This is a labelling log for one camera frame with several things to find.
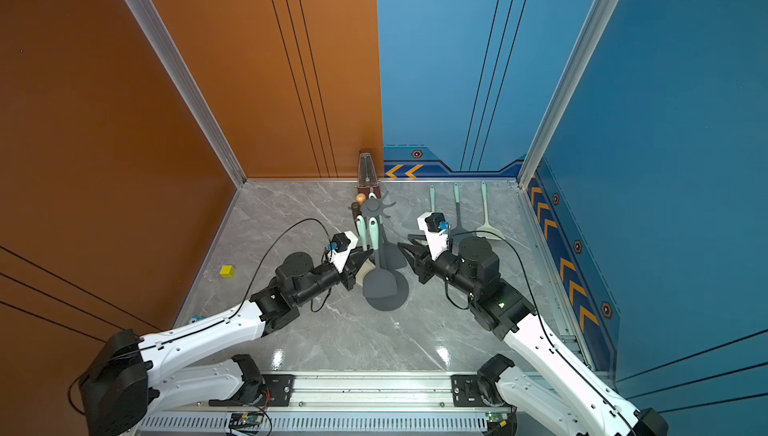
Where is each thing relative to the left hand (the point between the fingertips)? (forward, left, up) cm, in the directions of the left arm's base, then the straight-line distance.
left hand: (369, 245), depth 73 cm
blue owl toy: (-10, +51, -23) cm, 57 cm away
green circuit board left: (-33, +29, -26) cm, 51 cm away
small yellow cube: (+4, +46, -22) cm, 51 cm away
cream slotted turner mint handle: (-2, 0, -6) cm, 6 cm away
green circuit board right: (-32, -32, -27) cm, 53 cm away
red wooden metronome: (+37, +4, -16) cm, 40 cm away
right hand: (-2, -9, +5) cm, 10 cm away
